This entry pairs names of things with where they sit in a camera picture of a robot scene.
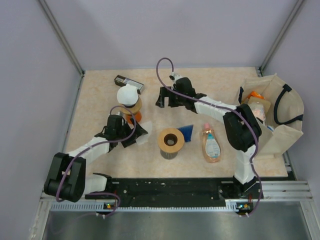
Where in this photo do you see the purple cable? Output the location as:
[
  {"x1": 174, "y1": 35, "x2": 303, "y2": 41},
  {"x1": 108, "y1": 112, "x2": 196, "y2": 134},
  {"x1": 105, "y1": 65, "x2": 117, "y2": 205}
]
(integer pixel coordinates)
[
  {"x1": 155, "y1": 57, "x2": 263, "y2": 218},
  {"x1": 55, "y1": 104, "x2": 137, "y2": 203}
]

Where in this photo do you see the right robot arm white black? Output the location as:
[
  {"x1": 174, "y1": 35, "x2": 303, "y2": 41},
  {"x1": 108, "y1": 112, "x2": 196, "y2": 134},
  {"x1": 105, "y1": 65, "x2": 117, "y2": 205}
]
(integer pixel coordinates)
[{"x1": 155, "y1": 74, "x2": 263, "y2": 199}]

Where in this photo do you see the black rectangular box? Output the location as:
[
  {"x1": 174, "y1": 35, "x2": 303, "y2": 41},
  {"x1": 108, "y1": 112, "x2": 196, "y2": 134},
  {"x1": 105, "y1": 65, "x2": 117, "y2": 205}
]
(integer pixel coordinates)
[{"x1": 114, "y1": 75, "x2": 145, "y2": 95}]

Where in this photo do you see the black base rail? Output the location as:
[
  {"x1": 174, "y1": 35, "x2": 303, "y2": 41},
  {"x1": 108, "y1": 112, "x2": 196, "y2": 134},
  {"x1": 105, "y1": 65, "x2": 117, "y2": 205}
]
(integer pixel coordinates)
[{"x1": 85, "y1": 177, "x2": 258, "y2": 207}]

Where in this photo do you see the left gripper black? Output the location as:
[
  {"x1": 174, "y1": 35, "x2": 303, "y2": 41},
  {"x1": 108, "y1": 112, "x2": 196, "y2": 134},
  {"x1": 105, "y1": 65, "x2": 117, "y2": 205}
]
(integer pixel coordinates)
[{"x1": 116, "y1": 117, "x2": 148, "y2": 148}]

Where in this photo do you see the aluminium frame post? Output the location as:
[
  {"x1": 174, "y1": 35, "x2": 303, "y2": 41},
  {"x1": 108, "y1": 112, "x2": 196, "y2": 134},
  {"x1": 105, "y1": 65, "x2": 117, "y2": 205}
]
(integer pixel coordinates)
[
  {"x1": 255, "y1": 0, "x2": 307, "y2": 77},
  {"x1": 37, "y1": 0, "x2": 86, "y2": 76}
]

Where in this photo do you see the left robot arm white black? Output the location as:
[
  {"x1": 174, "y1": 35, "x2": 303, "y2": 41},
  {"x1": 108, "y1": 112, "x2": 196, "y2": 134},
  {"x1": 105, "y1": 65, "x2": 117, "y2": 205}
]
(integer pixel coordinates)
[{"x1": 44, "y1": 114, "x2": 148, "y2": 203}]

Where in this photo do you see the beige tote bag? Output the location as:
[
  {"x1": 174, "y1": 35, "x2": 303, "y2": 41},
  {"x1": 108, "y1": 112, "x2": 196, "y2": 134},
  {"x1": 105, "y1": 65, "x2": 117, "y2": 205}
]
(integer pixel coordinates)
[{"x1": 236, "y1": 74, "x2": 304, "y2": 159}]

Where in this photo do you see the blue cone dripper lower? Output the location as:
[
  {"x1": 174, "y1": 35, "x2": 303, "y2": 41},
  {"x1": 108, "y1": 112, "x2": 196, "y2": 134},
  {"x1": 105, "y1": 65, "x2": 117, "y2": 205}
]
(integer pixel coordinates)
[{"x1": 177, "y1": 124, "x2": 194, "y2": 143}]

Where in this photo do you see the glass flask carafe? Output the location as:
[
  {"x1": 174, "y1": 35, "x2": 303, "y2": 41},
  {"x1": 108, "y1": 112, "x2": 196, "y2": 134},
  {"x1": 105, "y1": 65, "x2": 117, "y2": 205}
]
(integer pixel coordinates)
[{"x1": 160, "y1": 150, "x2": 178, "y2": 160}]

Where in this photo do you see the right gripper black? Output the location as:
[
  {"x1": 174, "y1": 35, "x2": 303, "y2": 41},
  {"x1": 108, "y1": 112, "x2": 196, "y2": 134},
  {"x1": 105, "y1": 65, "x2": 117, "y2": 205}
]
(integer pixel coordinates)
[{"x1": 155, "y1": 87, "x2": 186, "y2": 109}]

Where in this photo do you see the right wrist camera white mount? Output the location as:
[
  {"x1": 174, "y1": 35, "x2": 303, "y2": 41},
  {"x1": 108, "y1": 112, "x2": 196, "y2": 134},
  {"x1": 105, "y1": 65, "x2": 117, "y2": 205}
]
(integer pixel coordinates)
[{"x1": 169, "y1": 72, "x2": 183, "y2": 82}]

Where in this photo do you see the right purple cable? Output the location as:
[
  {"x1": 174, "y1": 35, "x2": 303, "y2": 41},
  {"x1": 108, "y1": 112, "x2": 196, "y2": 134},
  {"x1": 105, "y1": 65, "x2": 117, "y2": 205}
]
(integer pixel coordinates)
[{"x1": 155, "y1": 57, "x2": 263, "y2": 218}]

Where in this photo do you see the wooden ring dripper holder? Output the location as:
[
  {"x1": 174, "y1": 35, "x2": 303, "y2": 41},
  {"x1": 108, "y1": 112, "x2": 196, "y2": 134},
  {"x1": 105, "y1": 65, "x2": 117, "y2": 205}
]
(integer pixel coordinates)
[{"x1": 120, "y1": 97, "x2": 142, "y2": 115}]

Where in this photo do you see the orange soap bottle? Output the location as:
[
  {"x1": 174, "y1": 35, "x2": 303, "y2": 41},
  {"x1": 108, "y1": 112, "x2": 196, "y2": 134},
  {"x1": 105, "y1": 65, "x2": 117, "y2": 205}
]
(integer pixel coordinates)
[{"x1": 200, "y1": 123, "x2": 221, "y2": 163}]

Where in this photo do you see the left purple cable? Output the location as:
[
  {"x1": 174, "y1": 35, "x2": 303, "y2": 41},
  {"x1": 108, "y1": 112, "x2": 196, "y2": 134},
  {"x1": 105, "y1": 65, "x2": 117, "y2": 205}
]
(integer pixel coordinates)
[{"x1": 55, "y1": 104, "x2": 137, "y2": 203}]

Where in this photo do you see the white paper coffee filter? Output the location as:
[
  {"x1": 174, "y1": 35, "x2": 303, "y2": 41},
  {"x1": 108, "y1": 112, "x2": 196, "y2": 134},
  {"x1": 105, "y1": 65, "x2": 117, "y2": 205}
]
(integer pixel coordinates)
[{"x1": 116, "y1": 84, "x2": 139, "y2": 106}]

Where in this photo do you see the right aluminium frame post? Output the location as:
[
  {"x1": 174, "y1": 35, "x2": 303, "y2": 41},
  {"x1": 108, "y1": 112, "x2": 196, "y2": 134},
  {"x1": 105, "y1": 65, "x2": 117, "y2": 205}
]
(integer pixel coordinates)
[{"x1": 255, "y1": 0, "x2": 307, "y2": 77}]

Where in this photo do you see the grey cable duct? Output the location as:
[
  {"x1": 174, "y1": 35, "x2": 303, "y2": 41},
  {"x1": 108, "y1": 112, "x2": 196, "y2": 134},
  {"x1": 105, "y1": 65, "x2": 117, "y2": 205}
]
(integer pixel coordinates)
[{"x1": 50, "y1": 201, "x2": 249, "y2": 214}]

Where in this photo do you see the wooden ring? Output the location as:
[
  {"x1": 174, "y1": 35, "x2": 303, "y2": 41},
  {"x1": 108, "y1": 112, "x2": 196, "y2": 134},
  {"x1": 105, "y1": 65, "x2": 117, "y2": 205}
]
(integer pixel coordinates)
[{"x1": 157, "y1": 127, "x2": 186, "y2": 152}]

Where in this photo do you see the orange capped bottle in bag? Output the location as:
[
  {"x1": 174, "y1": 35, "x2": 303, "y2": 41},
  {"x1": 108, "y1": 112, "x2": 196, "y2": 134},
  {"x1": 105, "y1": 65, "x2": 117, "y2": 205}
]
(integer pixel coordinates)
[{"x1": 247, "y1": 91, "x2": 265, "y2": 100}]

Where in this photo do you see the left aluminium frame post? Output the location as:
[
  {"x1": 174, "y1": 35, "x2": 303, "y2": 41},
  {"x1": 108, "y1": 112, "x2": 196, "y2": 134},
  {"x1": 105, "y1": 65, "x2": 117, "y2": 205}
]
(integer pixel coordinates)
[{"x1": 37, "y1": 0, "x2": 86, "y2": 76}]

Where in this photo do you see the orange glass carafe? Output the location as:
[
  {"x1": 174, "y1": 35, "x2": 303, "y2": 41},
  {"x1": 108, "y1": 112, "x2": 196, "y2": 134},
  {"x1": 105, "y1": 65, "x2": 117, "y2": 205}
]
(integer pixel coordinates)
[{"x1": 125, "y1": 111, "x2": 142, "y2": 125}]

